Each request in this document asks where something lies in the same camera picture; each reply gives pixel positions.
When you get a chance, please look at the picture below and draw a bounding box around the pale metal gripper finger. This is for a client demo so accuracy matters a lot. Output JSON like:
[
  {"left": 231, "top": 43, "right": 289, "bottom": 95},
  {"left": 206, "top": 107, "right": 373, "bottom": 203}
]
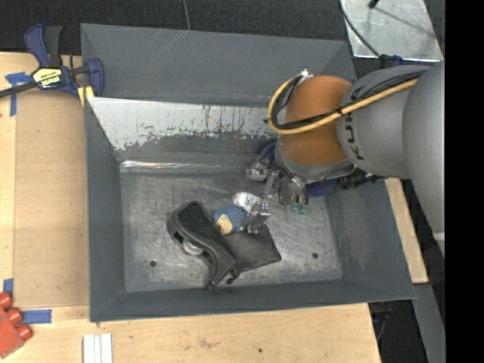
[
  {"left": 232, "top": 191, "right": 262, "bottom": 208},
  {"left": 247, "top": 201, "right": 272, "bottom": 235}
]

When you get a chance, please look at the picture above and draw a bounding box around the blue knitted toy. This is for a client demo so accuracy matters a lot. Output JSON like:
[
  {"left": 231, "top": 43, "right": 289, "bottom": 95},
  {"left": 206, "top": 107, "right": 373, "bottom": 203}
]
[{"left": 210, "top": 204, "right": 250, "bottom": 237}]

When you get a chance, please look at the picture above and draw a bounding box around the black flat cloth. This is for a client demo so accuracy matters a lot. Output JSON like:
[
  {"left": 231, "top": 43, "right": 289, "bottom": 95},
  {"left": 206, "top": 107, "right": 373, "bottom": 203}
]
[{"left": 222, "top": 223, "right": 283, "bottom": 276}]

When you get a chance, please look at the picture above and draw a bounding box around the black curved plastic thing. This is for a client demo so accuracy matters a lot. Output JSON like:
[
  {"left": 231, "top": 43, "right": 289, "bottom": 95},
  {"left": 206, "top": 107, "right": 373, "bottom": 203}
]
[{"left": 166, "top": 200, "right": 241, "bottom": 293}]

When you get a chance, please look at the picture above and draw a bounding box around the grey metal bin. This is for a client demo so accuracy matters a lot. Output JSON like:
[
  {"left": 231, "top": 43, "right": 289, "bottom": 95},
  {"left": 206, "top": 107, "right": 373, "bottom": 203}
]
[{"left": 79, "top": 23, "right": 417, "bottom": 323}]

